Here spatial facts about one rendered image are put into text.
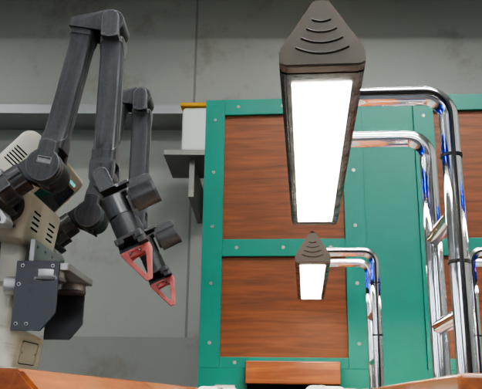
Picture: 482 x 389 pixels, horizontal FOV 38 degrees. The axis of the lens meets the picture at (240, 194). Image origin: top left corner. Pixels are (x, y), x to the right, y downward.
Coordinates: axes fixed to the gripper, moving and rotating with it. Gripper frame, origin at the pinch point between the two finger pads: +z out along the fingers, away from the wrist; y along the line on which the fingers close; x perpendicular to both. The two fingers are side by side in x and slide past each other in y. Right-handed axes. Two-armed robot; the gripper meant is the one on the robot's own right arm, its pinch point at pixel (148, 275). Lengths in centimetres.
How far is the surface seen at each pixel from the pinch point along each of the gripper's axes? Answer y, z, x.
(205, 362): 85, 15, 0
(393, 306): 82, 27, -63
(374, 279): 26, 20, -49
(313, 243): 5.3, 8.7, -36.3
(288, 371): 78, 30, -22
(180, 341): 288, -18, 18
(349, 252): 26, 11, -47
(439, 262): -56, 28, -40
